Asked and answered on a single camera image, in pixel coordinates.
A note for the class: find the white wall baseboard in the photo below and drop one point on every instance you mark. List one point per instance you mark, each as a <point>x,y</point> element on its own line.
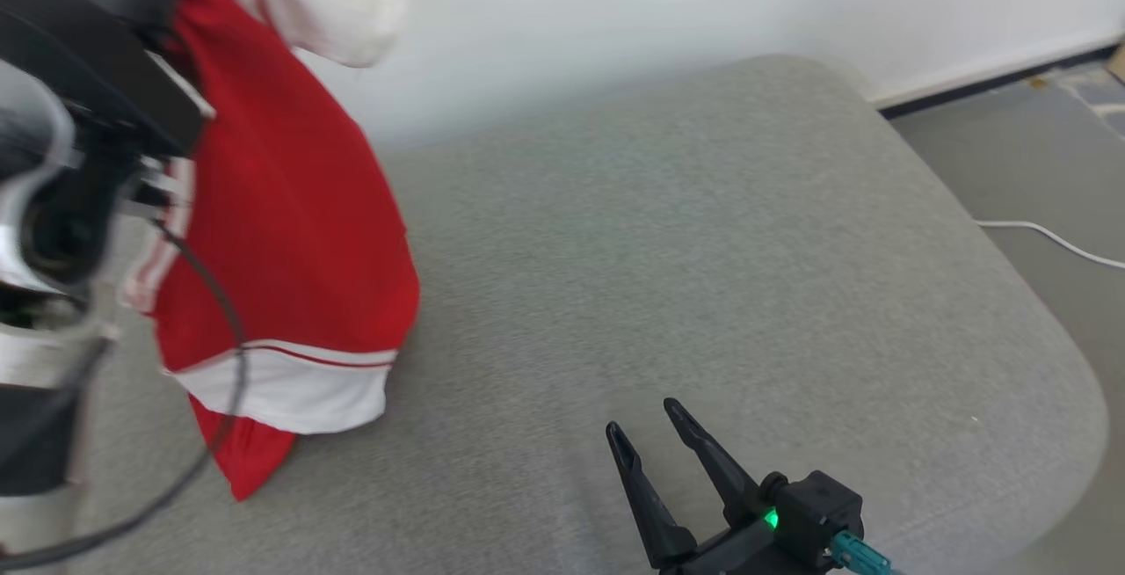
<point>993,69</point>

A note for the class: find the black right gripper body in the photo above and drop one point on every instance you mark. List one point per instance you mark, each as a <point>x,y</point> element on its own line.
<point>747,557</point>

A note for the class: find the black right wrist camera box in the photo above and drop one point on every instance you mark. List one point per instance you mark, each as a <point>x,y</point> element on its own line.
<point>817,505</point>

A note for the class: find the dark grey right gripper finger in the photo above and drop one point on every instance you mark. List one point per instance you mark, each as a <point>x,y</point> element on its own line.
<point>655,522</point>
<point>721,474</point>

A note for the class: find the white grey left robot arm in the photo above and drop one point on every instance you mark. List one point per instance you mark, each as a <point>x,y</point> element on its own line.
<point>35,364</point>

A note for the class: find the red garment with thin white stripes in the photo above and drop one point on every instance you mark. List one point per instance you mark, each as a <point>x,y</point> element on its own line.
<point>290,206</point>

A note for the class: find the grey fabric sofa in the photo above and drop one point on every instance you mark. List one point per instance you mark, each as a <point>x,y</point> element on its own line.
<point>703,276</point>

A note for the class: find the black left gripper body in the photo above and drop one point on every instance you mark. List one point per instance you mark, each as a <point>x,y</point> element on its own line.
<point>88,65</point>

